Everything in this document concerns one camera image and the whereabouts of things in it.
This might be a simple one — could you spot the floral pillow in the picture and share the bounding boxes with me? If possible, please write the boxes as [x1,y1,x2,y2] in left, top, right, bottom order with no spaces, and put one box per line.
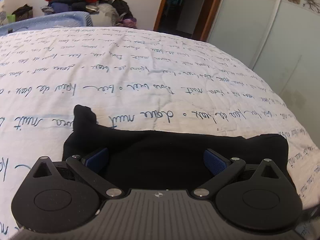
[0,0,8,26]

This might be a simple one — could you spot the frosted sliding wardrobe door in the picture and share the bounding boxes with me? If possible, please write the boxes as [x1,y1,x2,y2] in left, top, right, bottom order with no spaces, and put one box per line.
[208,0,319,143]

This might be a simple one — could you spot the black pants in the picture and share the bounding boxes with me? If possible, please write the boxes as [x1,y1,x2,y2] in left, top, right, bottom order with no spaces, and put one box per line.
[62,105,292,194]

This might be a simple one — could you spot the green plastic chair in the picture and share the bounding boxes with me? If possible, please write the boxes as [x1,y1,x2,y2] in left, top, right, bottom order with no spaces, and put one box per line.
[7,15,16,23]

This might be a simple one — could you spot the pile of clothes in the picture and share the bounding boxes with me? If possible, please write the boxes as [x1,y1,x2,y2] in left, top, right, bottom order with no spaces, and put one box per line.
[41,0,137,29]

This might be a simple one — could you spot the black bag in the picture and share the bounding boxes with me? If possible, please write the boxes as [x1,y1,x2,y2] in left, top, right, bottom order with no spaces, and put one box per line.
[12,4,33,22]

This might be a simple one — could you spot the wooden door frame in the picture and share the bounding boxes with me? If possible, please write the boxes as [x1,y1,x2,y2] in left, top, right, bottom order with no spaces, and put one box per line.
[153,0,222,41]

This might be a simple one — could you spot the white script-print bedsheet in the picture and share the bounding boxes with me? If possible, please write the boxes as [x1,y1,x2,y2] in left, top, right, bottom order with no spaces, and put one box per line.
[1,27,319,239]

